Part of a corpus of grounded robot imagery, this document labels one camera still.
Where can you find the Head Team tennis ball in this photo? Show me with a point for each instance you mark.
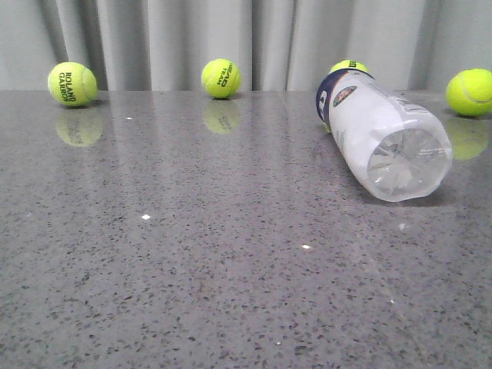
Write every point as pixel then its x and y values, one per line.
pixel 221 78

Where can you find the Wilson tennis ball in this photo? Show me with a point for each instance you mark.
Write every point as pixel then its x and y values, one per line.
pixel 349 64

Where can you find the plain yellow tennis ball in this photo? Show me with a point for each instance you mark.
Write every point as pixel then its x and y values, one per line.
pixel 468 93

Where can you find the white blue tennis ball can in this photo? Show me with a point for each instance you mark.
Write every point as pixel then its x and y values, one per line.
pixel 396 149

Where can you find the Roland Garros tennis ball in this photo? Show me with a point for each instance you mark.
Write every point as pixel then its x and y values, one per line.
pixel 72 84

